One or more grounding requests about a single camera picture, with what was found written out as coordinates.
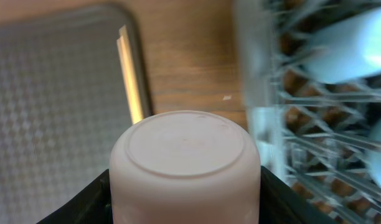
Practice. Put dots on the pink cup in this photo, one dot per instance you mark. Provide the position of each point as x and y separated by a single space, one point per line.
185 167

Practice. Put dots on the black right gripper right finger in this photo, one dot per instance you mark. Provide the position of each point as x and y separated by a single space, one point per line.
279 204

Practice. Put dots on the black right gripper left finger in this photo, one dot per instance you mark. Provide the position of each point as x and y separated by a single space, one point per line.
91 206

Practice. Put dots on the light blue cup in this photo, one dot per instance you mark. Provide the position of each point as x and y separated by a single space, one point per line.
346 50

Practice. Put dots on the wooden chopstick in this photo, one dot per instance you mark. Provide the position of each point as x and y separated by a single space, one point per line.
128 77
134 74

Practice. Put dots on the grey dishwasher rack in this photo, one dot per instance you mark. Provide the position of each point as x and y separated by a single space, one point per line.
313 136

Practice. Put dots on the brown serving tray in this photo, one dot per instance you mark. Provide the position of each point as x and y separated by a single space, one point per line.
63 104

